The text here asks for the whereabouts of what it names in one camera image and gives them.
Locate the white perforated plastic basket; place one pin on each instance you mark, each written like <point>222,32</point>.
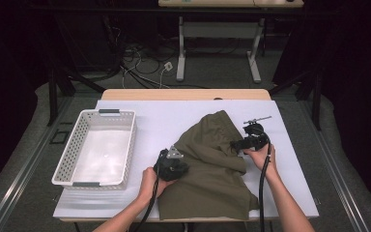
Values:
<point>103,154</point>

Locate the person's left hand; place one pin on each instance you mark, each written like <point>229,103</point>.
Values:
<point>149,187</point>

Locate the black curtain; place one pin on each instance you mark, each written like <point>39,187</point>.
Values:
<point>6,80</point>
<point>360,80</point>

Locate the white board sheet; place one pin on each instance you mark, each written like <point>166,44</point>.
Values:
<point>174,122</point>

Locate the desk with white legs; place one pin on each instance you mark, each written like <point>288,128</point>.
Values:
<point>219,29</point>

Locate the person's right hand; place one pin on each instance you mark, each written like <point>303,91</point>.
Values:
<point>265,161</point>

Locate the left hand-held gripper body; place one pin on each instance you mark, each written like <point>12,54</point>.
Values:
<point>170,169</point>

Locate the black crossbar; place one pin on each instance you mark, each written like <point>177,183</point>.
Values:
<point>109,10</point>

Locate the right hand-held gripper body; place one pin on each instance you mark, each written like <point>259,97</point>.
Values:
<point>256,138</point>

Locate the black metal stand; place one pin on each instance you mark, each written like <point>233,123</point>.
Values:
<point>317,103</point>
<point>52,96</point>

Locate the white plug adapter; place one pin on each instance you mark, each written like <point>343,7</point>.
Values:
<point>168,66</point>

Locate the aluminium floor rail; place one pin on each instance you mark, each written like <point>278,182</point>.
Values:
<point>348,193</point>
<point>11,193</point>

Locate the olive green shorts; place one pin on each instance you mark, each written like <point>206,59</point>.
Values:
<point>212,180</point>

